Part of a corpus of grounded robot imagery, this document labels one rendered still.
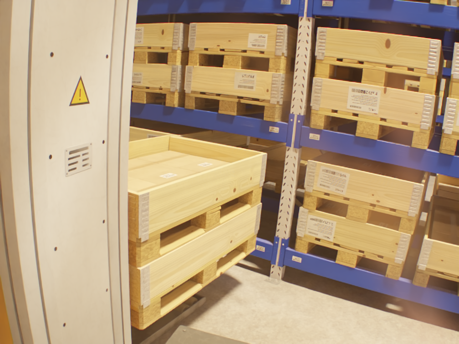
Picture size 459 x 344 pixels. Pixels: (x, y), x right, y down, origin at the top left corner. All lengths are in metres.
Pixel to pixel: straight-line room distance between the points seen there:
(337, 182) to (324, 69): 0.75
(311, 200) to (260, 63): 1.28
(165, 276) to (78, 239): 1.21
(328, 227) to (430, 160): 0.84
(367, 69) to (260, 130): 0.87
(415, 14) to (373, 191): 1.17
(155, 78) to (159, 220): 1.79
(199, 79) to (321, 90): 0.96
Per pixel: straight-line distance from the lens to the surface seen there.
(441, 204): 3.87
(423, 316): 3.08
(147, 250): 1.79
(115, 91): 0.81
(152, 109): 3.43
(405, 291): 2.90
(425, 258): 2.77
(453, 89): 2.58
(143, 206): 1.68
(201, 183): 2.01
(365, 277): 2.90
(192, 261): 2.13
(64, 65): 0.69
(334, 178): 2.74
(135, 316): 1.94
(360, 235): 2.79
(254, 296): 2.90
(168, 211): 1.84
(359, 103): 2.63
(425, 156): 2.61
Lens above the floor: 1.51
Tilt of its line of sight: 16 degrees down
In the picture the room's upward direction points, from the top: 5 degrees clockwise
